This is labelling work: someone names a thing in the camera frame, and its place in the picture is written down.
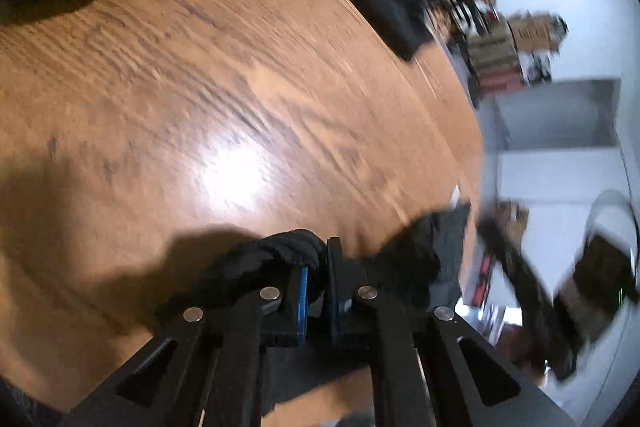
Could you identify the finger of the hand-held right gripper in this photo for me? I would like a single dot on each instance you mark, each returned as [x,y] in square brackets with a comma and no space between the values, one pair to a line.
[525,287]

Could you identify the black wheeled cart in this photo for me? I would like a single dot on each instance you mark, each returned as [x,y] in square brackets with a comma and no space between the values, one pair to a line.
[470,2]

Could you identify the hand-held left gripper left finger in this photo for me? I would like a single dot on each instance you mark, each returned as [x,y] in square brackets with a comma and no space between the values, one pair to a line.
[302,302]

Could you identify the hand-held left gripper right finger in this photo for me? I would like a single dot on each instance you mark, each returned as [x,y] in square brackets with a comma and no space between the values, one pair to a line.
[331,302]

